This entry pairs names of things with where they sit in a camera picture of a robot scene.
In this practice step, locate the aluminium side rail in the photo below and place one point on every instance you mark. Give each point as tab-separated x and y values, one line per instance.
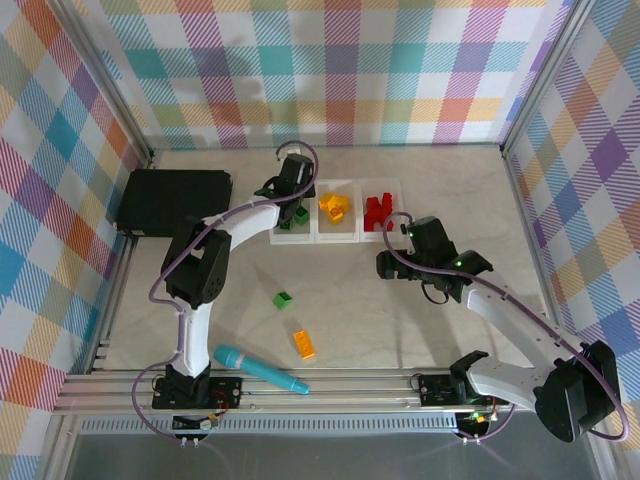
527	225
120	280

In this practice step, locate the white plastic container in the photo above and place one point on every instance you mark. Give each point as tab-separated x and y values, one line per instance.
337	235
292	238
395	185

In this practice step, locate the red lego brick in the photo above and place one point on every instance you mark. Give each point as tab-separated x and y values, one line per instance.
372	223
372	204
388	213
386	198

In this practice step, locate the wide aluminium base rail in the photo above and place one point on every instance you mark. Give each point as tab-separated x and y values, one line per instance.
350	390

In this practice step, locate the aluminium frame post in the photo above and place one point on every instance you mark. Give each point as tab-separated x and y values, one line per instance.
116	90
545	75

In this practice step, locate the yellow lego brick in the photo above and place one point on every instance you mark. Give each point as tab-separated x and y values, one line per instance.
334	215
327	202
343	200

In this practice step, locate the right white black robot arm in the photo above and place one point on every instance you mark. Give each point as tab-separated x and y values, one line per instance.
510	315

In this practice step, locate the long orange lego brick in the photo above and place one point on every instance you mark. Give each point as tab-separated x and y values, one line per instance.
305	345

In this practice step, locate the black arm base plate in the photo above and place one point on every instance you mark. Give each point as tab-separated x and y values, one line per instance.
227	392
435	390

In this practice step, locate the black hard case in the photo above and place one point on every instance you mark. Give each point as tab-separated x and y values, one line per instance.
155	200

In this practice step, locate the teal marker pen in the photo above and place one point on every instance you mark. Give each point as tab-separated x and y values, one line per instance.
260	369

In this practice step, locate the small circuit board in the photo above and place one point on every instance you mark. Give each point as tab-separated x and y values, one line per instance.
195	423
475	421

